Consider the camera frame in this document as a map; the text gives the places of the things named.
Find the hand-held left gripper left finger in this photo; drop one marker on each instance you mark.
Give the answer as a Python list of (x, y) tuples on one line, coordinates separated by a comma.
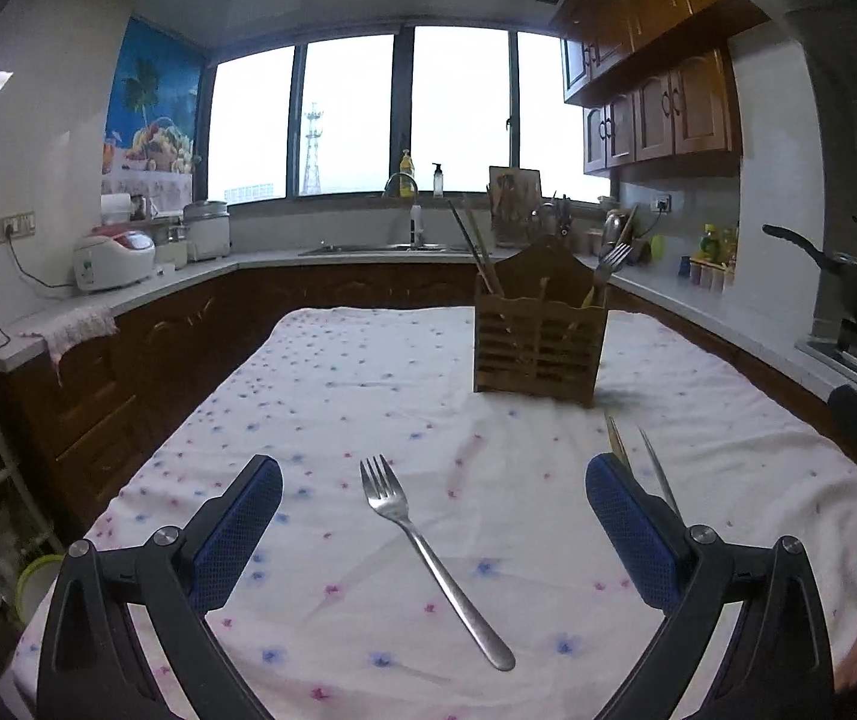
[(237, 532)]

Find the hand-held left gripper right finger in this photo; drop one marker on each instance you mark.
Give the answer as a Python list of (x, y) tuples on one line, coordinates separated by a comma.
[(635, 532)]

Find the metal chopstick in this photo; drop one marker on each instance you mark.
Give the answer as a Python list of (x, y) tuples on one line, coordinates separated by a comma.
[(657, 472)]

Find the wooden chopstick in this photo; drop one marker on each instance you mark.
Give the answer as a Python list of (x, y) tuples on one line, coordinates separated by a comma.
[(485, 247), (616, 442)]

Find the metal fork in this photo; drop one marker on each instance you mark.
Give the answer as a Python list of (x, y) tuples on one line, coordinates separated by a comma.
[(612, 259), (428, 562)]

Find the wooden utensil holder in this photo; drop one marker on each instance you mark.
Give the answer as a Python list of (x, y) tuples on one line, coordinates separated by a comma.
[(541, 345)]

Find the dark chopsticks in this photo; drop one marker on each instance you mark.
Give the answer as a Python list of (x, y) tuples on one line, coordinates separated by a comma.
[(471, 246)]

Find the gas stove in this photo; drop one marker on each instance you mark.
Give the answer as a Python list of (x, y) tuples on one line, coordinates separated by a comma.
[(848, 356)]

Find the brown wooden base cabinets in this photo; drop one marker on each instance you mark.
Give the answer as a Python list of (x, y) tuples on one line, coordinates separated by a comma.
[(136, 390)]

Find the white floral tablecloth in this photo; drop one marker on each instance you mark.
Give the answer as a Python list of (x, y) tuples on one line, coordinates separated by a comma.
[(368, 390)]

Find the seasoning jar set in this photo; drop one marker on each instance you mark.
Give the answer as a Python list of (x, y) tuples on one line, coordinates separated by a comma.
[(706, 277)]

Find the green plastic basin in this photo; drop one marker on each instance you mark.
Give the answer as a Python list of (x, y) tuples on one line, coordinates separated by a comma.
[(35, 585)]

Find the yellow oil bottle green cap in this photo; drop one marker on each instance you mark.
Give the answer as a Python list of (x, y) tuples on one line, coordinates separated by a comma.
[(710, 246)]

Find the grey kitchen countertop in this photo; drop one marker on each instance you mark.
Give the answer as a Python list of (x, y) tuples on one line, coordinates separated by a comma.
[(173, 281)]

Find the pink fringed towel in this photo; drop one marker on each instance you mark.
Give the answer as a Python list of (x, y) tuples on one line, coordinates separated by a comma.
[(80, 326)]

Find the white red rice cooker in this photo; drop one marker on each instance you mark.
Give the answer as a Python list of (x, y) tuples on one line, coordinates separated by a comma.
[(113, 262)]

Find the steel electric pot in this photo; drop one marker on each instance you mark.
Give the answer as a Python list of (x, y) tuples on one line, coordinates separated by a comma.
[(207, 232)]

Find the steel kettle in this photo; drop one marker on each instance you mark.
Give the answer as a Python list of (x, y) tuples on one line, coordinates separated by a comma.
[(612, 229)]

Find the steel kitchen sink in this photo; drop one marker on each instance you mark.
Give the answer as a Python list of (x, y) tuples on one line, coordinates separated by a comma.
[(368, 247)]

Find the knife holder with knives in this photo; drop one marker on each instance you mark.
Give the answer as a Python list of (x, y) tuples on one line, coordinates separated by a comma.
[(560, 217)]

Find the white faucet filter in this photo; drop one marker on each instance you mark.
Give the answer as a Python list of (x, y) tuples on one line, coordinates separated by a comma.
[(418, 229)]

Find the wooden cutting board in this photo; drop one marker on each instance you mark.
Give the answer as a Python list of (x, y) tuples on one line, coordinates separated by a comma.
[(515, 195)]

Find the transmission tower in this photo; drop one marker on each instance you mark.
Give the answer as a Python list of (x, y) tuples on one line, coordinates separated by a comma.
[(313, 157)]

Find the curved steel faucet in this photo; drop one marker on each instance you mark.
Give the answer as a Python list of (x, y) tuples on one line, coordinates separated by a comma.
[(401, 175)]

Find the clear pump bottle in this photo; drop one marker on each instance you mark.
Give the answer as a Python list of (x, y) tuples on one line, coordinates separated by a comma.
[(438, 184)]

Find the yellow dish soap bottle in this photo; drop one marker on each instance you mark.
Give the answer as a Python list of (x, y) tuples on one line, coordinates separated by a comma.
[(406, 169)]

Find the dark framed window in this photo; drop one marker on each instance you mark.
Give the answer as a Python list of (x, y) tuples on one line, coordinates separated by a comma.
[(353, 112)]

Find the white wall socket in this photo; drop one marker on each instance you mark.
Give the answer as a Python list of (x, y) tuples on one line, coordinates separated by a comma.
[(661, 202)]

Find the brown wooden wall cabinets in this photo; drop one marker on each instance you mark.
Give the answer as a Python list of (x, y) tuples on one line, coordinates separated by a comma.
[(691, 105)]

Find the fruit beach wall poster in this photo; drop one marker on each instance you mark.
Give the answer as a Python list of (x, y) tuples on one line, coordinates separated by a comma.
[(151, 105)]

